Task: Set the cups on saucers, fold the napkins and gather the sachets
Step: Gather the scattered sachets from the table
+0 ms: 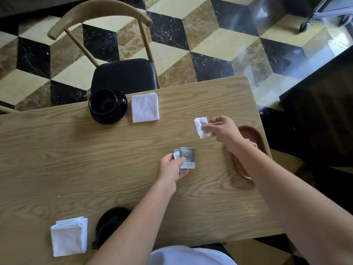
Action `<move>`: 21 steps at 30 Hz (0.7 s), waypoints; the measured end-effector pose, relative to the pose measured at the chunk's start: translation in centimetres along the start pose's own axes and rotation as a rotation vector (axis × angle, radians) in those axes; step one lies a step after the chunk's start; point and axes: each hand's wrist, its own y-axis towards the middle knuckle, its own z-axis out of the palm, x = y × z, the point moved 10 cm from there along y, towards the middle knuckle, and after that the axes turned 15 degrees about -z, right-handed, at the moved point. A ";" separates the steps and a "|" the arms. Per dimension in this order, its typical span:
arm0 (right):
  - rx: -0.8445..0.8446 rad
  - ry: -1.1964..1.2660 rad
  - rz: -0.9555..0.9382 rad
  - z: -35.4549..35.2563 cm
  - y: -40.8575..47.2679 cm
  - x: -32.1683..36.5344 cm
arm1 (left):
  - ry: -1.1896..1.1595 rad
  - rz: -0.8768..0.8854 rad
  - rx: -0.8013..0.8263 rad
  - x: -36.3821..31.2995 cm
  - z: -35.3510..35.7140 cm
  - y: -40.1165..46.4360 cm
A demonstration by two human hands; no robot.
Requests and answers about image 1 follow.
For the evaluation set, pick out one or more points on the person's right hand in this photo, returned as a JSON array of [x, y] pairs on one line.
[[224, 131]]

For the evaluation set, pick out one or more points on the person's left hand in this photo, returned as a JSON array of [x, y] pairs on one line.
[[169, 171]]

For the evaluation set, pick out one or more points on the person's right thumb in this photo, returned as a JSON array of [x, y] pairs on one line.
[[209, 130]]

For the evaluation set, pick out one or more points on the person's left thumb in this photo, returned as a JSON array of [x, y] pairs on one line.
[[184, 173]]

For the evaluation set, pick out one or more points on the white tea bag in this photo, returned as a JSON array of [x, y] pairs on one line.
[[200, 126]]

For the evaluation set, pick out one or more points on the grey sachet packet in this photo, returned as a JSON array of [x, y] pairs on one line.
[[188, 157]]

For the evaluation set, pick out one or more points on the person's right forearm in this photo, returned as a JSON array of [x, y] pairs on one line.
[[289, 206]]

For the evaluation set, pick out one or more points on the person's left forearm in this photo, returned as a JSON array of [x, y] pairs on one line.
[[132, 229]]

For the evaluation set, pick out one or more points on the brown oval wooden tray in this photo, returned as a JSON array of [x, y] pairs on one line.
[[252, 135]]

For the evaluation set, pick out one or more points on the red and white sachet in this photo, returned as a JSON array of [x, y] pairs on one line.
[[253, 143]]

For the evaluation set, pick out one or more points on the white folded napkin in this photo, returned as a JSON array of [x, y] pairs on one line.
[[144, 107], [69, 236]]

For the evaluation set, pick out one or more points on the black cup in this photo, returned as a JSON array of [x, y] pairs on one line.
[[114, 218], [104, 102]]

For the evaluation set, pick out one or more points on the person's white shirt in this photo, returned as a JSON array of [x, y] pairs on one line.
[[190, 256]]

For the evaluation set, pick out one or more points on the black saucer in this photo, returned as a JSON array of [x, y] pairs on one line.
[[110, 118], [96, 237]]

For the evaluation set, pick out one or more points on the wooden chair with black seat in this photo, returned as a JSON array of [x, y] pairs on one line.
[[121, 74]]

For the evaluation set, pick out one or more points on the metal cart with wheels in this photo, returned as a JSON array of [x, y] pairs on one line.
[[325, 10]]

